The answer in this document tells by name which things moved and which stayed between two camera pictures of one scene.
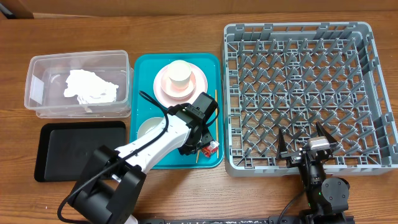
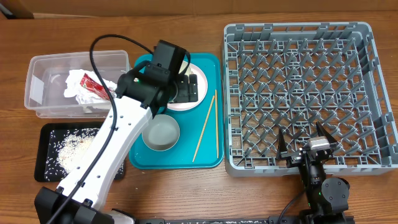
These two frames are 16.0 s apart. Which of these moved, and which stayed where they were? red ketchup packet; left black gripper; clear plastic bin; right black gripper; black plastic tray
Moved: red ketchup packet; left black gripper
Stayed: black plastic tray; clear plastic bin; right black gripper
